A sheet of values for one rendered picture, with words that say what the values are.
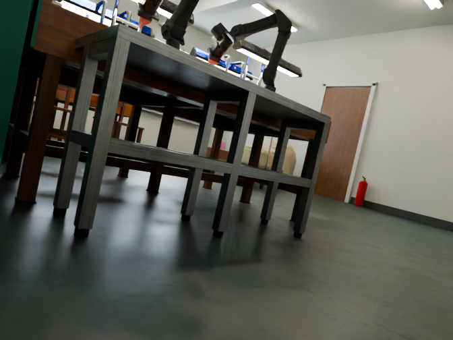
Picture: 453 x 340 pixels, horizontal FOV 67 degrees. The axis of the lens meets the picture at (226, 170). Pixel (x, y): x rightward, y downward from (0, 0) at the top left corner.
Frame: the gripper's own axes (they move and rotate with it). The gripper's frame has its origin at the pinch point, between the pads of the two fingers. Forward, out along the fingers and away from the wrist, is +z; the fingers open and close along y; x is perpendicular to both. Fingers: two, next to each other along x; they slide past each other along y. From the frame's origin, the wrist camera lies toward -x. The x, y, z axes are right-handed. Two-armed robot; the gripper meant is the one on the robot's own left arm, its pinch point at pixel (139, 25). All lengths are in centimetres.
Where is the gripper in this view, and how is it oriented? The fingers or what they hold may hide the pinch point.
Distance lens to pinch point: 179.1
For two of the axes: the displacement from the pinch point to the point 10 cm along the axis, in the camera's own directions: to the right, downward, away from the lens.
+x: 2.2, 8.5, -4.8
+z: -5.9, 5.0, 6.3
